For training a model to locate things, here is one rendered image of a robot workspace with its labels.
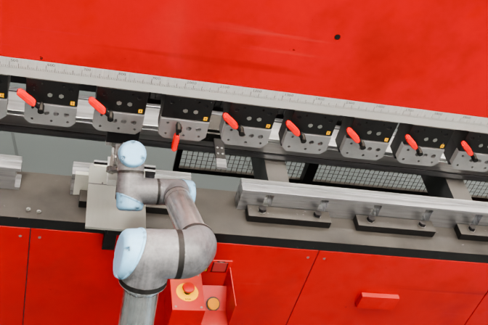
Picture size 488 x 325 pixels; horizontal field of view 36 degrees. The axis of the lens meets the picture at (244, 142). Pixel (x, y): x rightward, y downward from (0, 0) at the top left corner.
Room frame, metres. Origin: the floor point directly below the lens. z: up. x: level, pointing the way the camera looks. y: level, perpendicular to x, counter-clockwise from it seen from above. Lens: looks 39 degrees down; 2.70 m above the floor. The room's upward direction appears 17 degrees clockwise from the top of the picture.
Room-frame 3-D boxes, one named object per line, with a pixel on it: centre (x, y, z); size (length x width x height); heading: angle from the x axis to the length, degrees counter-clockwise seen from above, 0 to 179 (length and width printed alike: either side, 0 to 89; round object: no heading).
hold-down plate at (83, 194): (1.77, 0.32, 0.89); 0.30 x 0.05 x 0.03; 107
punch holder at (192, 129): (1.86, 0.20, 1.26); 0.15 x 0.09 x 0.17; 107
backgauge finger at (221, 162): (2.07, 0.08, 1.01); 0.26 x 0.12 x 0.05; 17
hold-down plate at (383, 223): (2.05, -0.61, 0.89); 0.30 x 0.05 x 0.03; 107
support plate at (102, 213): (1.67, 0.33, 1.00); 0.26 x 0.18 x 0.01; 17
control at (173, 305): (1.60, -0.01, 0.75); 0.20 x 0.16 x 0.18; 109
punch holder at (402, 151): (2.10, -0.56, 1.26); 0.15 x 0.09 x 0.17; 107
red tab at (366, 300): (1.96, -0.66, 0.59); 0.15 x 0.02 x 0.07; 107
